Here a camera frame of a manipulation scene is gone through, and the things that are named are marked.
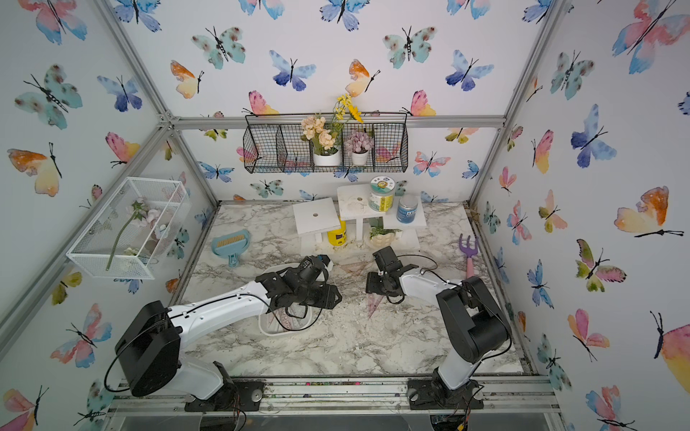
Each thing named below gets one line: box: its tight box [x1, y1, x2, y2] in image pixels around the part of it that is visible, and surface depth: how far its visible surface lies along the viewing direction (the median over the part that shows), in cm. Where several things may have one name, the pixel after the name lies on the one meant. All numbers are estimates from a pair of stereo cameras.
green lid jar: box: [368, 175, 397, 212], surface depth 85 cm
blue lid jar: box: [396, 193, 419, 225], surface depth 91 cm
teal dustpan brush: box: [211, 228, 251, 268], surface depth 107 cm
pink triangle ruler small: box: [367, 292, 384, 319], surface depth 93 cm
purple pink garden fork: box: [459, 233, 479, 279], surface depth 106 cm
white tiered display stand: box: [291, 183, 427, 255], surface depth 97 cm
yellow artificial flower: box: [330, 93, 364, 134], surface depth 85 cm
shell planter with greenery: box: [369, 225, 403, 249], surface depth 101 cm
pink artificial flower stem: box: [106, 200, 144, 272], surface depth 69 cm
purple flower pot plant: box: [345, 130, 374, 167], surface depth 92 cm
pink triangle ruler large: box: [339, 261, 373, 277], surface depth 103 cm
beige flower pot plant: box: [301, 116, 342, 168], surface depth 84 cm
